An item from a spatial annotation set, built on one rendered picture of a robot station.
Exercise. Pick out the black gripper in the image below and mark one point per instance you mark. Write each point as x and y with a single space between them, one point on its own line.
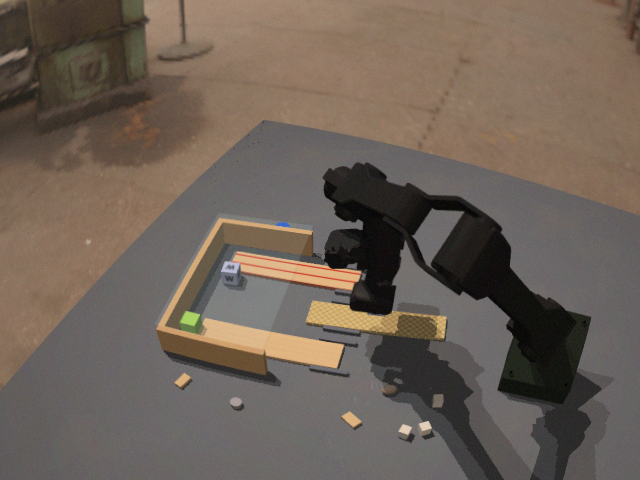
376 293

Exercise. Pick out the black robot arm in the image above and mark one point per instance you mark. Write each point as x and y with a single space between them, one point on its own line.
475 257

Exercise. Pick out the orange flat strip with red lines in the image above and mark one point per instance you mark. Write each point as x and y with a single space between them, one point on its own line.
324 277

